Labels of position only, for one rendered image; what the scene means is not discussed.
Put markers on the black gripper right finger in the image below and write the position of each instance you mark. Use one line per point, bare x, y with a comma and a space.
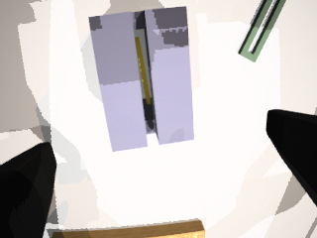
294, 135

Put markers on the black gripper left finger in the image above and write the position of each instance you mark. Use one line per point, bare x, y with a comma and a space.
26, 189

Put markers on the dark green rectangular holder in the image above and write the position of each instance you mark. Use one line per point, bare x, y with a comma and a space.
256, 25

